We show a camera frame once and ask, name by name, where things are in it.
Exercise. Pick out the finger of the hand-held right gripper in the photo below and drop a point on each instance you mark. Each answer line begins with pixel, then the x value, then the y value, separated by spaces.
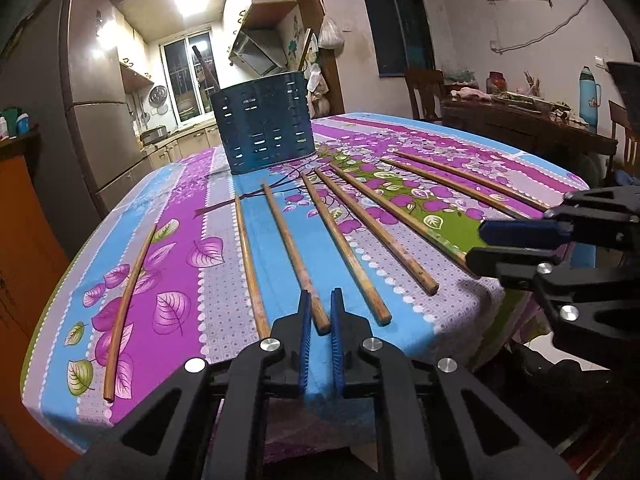
pixel 520 234
pixel 510 264

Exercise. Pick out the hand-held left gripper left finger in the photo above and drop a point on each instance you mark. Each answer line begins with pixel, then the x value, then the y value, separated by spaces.
pixel 305 345

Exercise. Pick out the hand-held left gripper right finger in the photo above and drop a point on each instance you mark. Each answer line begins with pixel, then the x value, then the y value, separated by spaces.
pixel 337 345

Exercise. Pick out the set of wooden chopsticks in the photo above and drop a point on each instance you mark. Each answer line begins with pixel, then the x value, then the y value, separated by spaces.
pixel 251 270

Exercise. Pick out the blue perforated utensil holder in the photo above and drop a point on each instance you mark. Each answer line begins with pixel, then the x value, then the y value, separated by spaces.
pixel 262 125

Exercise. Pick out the blue thermos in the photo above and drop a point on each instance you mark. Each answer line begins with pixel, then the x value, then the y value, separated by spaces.
pixel 590 102

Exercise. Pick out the wooden chair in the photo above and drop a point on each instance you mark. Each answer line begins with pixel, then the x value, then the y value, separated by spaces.
pixel 424 92
pixel 625 135

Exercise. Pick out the dark wooden side table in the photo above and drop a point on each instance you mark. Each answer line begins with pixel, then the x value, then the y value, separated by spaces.
pixel 525 127

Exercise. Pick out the red jar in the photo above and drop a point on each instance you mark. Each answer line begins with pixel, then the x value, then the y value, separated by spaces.
pixel 496 82

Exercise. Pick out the pink cloth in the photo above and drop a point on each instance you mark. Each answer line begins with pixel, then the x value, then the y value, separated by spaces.
pixel 470 94

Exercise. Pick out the purple floral tablecloth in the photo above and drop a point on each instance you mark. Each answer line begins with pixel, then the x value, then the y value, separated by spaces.
pixel 165 280

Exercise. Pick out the kitchen counter cabinets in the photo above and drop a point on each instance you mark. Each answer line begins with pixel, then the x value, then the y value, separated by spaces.
pixel 185 147

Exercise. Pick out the metal pot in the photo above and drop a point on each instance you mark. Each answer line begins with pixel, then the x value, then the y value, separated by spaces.
pixel 154 134

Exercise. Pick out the white plastic bag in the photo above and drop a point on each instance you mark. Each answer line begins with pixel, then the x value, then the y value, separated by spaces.
pixel 331 34

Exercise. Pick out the round metal strainer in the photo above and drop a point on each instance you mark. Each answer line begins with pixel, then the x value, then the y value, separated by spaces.
pixel 158 97

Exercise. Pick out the dark wooden chopstick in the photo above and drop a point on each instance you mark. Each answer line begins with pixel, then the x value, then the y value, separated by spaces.
pixel 205 67

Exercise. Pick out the kitchen window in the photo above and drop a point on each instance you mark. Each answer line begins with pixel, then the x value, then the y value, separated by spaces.
pixel 186 75

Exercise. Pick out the metal range hood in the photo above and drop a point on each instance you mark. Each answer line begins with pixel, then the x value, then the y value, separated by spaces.
pixel 257 52

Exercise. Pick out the grey refrigerator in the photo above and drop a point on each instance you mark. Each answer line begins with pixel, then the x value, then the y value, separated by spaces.
pixel 95 110

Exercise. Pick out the teal bottle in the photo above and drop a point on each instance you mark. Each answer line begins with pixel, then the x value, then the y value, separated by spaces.
pixel 22 124

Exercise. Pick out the white bottle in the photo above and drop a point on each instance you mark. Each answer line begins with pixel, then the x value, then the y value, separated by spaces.
pixel 2 126

